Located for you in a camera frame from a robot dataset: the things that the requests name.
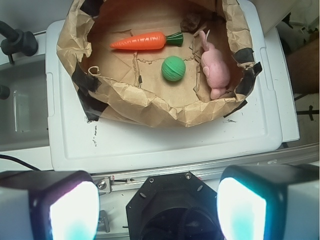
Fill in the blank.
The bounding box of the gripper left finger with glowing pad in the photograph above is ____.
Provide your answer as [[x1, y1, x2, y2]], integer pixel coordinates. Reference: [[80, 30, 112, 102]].
[[0, 170, 100, 240]]

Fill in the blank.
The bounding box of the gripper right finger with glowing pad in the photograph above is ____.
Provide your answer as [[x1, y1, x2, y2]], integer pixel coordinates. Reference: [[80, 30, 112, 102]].
[[217, 164, 320, 240]]

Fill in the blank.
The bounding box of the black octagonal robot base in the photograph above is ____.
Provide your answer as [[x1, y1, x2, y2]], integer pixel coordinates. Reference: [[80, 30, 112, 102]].
[[126, 172, 224, 240]]

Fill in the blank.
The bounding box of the orange toy carrot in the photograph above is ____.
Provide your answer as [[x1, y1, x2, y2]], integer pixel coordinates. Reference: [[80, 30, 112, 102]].
[[109, 31, 184, 51]]

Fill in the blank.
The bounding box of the white plastic bin lid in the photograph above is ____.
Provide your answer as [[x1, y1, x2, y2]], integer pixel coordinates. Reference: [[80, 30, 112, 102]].
[[45, 0, 300, 173]]

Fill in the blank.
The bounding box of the clear plastic container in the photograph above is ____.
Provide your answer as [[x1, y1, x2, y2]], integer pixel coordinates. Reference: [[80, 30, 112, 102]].
[[0, 60, 49, 151]]

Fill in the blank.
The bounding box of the brown paper bag tray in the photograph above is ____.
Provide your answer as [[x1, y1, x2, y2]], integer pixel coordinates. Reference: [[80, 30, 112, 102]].
[[57, 0, 262, 128]]

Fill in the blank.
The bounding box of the pink plush bunny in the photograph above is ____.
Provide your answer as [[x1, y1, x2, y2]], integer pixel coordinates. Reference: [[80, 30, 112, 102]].
[[198, 30, 231, 100]]

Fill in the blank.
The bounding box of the green ribbed ball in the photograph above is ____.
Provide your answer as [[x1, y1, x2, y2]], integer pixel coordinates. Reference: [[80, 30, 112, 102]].
[[161, 55, 186, 82]]

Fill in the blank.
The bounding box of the black clamp knob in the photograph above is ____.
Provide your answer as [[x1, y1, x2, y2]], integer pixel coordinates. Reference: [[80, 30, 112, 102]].
[[0, 21, 38, 65]]

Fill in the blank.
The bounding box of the brown fuzzy toy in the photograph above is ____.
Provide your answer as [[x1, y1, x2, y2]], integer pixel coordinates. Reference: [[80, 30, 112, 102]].
[[180, 12, 201, 33]]

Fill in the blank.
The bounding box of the aluminium extrusion rail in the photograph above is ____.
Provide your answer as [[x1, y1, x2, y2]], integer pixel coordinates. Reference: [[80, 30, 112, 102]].
[[91, 142, 320, 195]]

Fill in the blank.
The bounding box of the black cable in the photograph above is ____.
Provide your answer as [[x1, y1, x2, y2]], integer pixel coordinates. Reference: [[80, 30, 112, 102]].
[[0, 154, 42, 172]]

